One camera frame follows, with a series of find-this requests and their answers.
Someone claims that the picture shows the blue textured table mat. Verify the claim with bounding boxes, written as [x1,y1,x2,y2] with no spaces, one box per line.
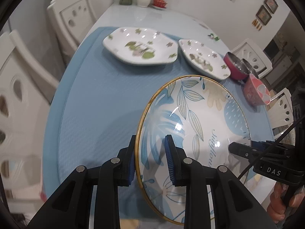
[41,26,275,220]

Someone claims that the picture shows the pink cartoon bowl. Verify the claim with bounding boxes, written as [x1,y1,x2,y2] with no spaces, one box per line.
[243,73,271,106]

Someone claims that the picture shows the hanging orange ornaments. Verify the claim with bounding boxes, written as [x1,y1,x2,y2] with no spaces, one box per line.
[252,19,263,31]

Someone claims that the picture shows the white chair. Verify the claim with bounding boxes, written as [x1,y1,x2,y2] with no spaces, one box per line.
[47,0,97,64]
[267,87,294,130]
[231,38,272,79]
[1,30,59,214]

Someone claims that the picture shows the white chair far right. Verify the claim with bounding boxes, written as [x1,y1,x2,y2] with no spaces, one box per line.
[231,38,272,79]

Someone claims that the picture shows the lower small framed picture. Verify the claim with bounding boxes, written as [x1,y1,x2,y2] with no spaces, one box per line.
[256,5,272,26]

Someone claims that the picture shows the white chair near right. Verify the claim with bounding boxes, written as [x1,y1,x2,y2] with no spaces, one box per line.
[267,87,294,130]

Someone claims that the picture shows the white chair far left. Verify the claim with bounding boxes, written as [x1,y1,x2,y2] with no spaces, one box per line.
[47,0,97,64]

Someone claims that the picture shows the large hexagonal floral plate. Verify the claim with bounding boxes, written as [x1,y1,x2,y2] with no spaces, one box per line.
[102,27,178,66]

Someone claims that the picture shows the blue steel bowl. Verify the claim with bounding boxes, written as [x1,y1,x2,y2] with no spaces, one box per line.
[241,58,258,78]

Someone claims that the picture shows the small hexagonal floral plate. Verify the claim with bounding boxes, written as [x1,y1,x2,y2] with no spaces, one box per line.
[178,39,231,81]

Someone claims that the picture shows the white dining table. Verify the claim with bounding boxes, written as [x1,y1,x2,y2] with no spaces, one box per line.
[41,4,279,229]

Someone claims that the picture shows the white chair near left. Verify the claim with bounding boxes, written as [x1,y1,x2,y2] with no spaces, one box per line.
[1,30,59,214]

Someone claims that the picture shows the small framed picture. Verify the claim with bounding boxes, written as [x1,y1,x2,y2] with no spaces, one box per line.
[264,0,278,14]
[256,5,272,26]

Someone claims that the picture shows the green candy wrapper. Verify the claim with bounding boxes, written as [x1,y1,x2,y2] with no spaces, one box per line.
[208,33,220,41]

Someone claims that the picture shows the black cable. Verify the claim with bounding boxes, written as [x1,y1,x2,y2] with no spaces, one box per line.
[237,114,305,181]

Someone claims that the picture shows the red lidded teacup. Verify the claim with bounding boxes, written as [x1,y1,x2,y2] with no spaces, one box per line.
[152,0,167,9]

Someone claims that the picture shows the red steel bowl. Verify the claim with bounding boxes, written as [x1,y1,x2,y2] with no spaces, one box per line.
[223,52,250,81]

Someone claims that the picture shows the right hand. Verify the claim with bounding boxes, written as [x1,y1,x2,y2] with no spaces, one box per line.
[266,181,305,224]

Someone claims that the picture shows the round blue leaf plate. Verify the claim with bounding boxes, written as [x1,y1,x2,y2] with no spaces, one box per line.
[135,75,251,225]

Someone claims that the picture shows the upper small framed picture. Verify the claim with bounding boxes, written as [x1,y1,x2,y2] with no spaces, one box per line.
[264,0,278,14]

